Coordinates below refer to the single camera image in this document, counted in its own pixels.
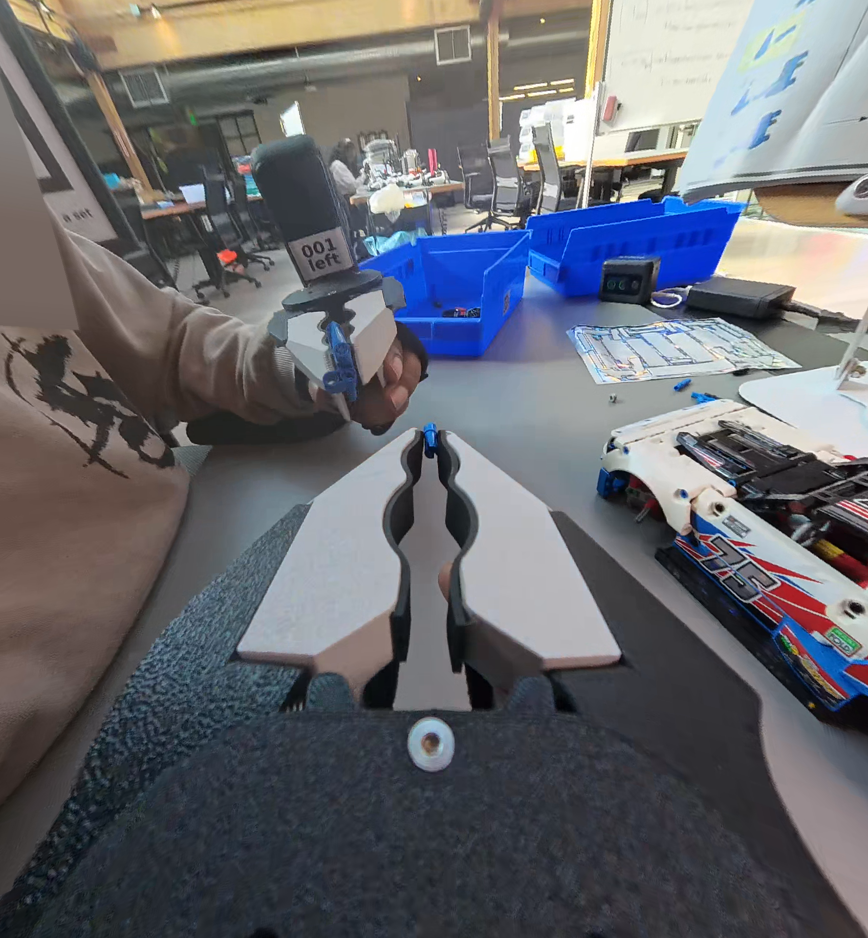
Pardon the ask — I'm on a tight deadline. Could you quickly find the printed sticker sheet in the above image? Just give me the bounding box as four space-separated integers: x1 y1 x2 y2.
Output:
567 317 802 385

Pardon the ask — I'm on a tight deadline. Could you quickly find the wide blue storage bin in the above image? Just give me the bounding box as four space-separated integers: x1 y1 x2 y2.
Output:
525 195 747 298

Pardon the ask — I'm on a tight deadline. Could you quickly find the framed black white marker sign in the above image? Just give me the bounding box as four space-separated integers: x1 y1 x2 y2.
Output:
0 0 139 244

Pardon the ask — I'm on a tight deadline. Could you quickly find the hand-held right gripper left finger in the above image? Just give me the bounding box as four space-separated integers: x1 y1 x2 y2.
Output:
236 428 431 710

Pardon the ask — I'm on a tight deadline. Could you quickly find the brick race car model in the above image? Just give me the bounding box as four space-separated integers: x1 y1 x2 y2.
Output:
597 399 868 737

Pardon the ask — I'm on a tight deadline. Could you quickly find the black office chair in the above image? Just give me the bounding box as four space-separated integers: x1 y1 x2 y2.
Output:
485 137 524 233
194 174 265 303
531 125 579 215

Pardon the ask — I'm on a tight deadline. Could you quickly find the person's left forearm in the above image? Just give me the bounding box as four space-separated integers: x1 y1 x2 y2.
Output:
59 218 319 427

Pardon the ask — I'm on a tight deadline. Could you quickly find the person's beige sweatshirt torso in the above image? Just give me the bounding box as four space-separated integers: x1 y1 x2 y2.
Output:
0 322 192 838

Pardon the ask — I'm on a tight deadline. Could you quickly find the grey desk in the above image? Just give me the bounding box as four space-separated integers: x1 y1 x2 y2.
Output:
0 278 868 938

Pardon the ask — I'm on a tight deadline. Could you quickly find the wooden office table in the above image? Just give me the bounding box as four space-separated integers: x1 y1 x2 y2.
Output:
522 149 689 204

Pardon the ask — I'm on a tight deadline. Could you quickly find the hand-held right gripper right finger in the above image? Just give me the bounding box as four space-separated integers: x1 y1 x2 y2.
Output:
434 430 622 706

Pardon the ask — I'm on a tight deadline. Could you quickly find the black power bank with display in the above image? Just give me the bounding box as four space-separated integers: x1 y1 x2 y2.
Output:
599 256 662 304

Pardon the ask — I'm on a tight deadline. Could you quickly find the black power adapter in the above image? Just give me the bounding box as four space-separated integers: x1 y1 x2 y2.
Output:
687 276 797 319

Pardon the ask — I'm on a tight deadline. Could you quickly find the person's left hand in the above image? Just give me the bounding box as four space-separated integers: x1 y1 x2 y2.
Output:
346 343 429 436

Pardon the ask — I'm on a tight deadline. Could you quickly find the large whiteboard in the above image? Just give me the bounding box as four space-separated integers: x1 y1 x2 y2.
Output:
599 0 755 138

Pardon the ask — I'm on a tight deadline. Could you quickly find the blue angled brick beam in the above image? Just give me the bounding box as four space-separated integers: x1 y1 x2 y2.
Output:
323 322 359 389

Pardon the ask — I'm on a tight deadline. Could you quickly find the black adapter cable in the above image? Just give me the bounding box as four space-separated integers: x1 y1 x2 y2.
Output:
786 302 868 332

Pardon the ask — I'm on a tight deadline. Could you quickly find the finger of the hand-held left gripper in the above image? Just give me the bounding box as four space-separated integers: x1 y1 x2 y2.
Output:
285 311 353 424
349 302 400 404

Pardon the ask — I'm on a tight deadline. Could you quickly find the stack of clear storage boxes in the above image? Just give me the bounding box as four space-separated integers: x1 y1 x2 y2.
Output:
518 99 601 164

